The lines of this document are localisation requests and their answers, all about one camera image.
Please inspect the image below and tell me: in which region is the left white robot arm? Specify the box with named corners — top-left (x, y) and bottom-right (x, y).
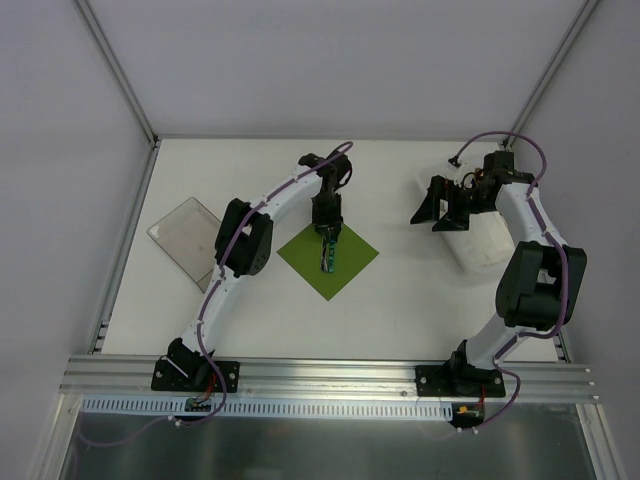
top-left (165, 142), bottom-right (353, 390)

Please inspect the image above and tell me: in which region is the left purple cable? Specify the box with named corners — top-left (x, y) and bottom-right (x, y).
top-left (172, 140), bottom-right (354, 426)

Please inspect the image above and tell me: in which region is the green paper napkin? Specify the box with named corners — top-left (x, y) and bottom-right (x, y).
top-left (277, 224), bottom-right (379, 301)

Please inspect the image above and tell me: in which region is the clear smoked plastic box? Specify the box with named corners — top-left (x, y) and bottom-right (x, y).
top-left (147, 197), bottom-right (221, 292)

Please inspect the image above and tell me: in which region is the aluminium rail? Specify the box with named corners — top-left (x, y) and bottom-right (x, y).
top-left (59, 355), bottom-right (601, 404)

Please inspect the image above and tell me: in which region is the right frame post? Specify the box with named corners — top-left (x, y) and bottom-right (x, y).
top-left (511, 0), bottom-right (602, 134)

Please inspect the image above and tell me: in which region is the frame post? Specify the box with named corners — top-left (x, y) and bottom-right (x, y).
top-left (511, 0), bottom-right (602, 134)
top-left (72, 0), bottom-right (158, 146)

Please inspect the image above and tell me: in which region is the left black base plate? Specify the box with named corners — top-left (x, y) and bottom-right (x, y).
top-left (150, 357), bottom-right (241, 393)

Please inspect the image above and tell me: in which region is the white slotted cable duct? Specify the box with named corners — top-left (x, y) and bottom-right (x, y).
top-left (80, 395), bottom-right (453, 422)

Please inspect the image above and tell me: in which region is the green handled fork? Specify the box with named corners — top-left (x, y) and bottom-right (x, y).
top-left (329, 240), bottom-right (336, 273)

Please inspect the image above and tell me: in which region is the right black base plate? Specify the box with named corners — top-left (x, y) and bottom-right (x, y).
top-left (414, 363), bottom-right (506, 398)

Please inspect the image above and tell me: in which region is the left frame post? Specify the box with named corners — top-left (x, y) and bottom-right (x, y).
top-left (72, 0), bottom-right (158, 146)

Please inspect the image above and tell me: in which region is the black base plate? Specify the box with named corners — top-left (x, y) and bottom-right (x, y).
top-left (150, 357), bottom-right (241, 393)
top-left (414, 363), bottom-right (506, 398)

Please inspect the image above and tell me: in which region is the white plastic basket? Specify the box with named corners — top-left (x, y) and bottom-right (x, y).
top-left (414, 155), bottom-right (515, 276)

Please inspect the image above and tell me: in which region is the silver table knife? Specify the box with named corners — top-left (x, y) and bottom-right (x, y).
top-left (321, 239), bottom-right (331, 273)

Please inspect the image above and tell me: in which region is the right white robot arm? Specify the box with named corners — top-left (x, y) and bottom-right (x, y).
top-left (410, 151), bottom-right (587, 396)

